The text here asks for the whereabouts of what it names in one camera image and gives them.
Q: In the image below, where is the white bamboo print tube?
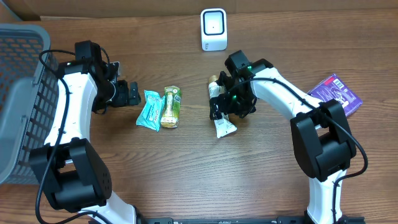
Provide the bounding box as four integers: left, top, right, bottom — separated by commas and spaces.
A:
208, 75, 237, 138

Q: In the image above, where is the teal plastic packet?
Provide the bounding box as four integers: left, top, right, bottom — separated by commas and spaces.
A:
136, 90, 165, 132

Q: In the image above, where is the green yellow snack packet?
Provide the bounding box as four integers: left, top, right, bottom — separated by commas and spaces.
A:
160, 86, 182, 128

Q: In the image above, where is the purple Carefree pad pack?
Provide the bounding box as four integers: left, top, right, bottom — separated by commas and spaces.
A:
308, 74, 363, 117

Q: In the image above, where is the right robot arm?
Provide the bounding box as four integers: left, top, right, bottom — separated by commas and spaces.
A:
210, 50, 356, 223

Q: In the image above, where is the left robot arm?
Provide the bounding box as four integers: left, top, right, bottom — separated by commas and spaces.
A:
29, 40, 146, 223

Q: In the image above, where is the white barcode scanner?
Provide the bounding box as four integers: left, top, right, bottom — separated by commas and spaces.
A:
200, 8, 228, 52

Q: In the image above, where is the grey plastic basket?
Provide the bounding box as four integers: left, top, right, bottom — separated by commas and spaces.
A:
1, 24, 58, 184

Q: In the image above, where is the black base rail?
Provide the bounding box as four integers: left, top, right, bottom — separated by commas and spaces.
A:
88, 215, 366, 224

